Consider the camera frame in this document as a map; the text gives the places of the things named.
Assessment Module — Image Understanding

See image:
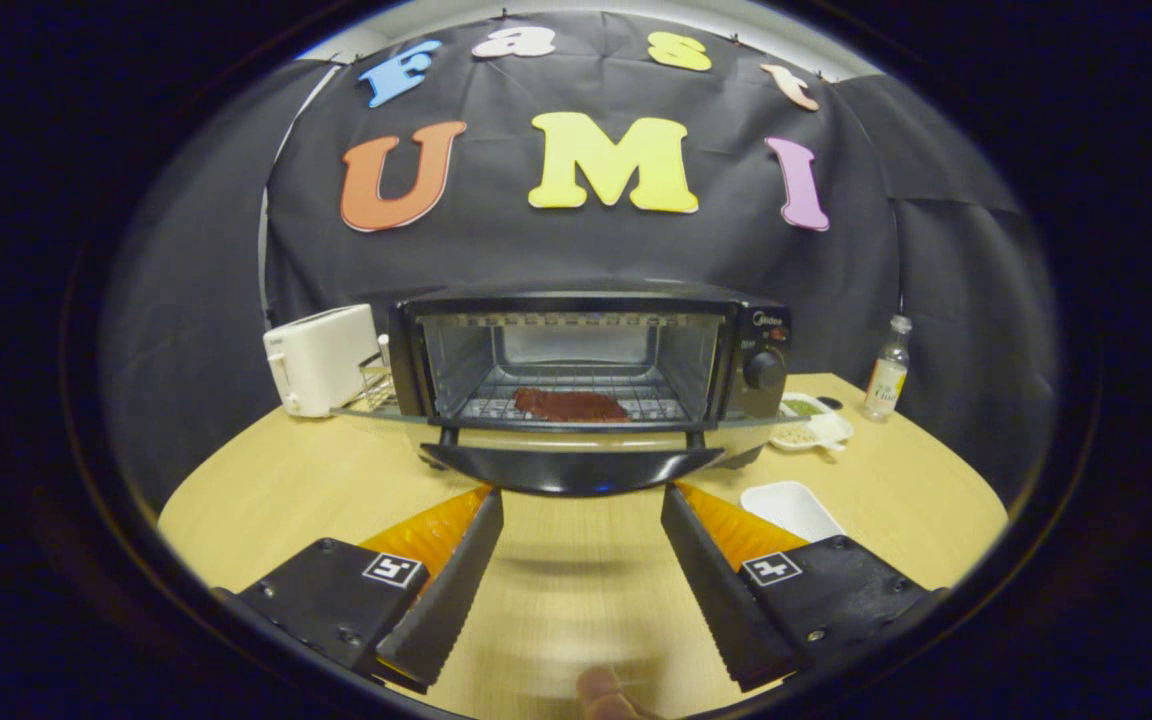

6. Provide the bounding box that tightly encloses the clear glass bottle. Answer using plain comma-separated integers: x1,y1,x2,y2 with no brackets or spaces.
862,315,913,421

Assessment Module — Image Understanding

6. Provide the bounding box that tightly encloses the white rectangular tray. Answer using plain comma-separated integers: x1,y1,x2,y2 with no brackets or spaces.
740,481,847,544

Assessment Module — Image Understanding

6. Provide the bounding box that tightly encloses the metal wire rack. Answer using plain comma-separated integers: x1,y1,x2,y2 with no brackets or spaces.
356,335,402,413

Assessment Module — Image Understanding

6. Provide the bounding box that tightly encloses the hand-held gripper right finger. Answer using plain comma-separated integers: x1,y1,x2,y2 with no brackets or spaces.
660,482,947,694

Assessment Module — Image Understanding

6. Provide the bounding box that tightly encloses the white bread toaster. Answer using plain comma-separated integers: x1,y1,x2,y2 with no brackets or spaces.
263,304,380,418

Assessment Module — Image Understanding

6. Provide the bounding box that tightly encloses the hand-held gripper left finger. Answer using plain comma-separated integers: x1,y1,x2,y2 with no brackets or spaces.
214,487,505,694

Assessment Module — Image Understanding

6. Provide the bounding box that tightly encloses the black toaster oven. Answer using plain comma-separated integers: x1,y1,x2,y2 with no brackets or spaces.
331,280,827,498

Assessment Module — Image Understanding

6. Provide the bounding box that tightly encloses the brown meat slice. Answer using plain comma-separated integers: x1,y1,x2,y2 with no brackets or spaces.
514,387,631,424

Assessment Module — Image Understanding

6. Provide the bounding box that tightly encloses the white divided dish with beans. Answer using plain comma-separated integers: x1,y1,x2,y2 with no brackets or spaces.
769,393,854,451

